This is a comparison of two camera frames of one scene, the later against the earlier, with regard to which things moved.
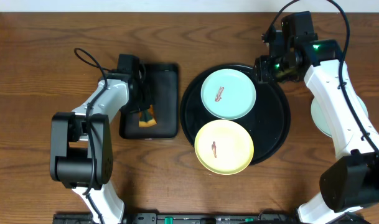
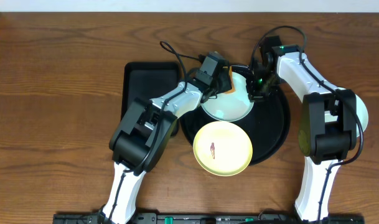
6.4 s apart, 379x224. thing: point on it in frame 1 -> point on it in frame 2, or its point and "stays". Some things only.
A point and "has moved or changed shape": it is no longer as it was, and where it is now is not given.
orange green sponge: (147, 117) has moved or changed shape
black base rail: (188, 218) stays
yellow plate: (224, 147) stays
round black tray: (268, 120) stays
